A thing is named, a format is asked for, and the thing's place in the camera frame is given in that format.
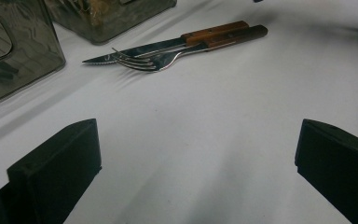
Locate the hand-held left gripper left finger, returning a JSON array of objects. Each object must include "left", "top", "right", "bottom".
[{"left": 0, "top": 118, "right": 103, "bottom": 224}]

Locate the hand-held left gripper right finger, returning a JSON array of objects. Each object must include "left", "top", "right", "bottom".
[{"left": 294, "top": 119, "right": 358, "bottom": 224}]

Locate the smoky translucent plastic bin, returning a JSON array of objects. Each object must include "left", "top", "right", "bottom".
[
  {"left": 44, "top": 0, "right": 178, "bottom": 45},
  {"left": 0, "top": 0, "right": 67, "bottom": 110}
]

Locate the wooden handled fork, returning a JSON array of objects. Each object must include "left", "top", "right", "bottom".
[{"left": 111, "top": 24, "right": 269, "bottom": 73}]

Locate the wooden handled knife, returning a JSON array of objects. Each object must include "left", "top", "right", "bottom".
[{"left": 81, "top": 20, "right": 250, "bottom": 66}]

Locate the white tablecloth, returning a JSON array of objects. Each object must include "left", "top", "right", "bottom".
[{"left": 0, "top": 0, "right": 358, "bottom": 224}]

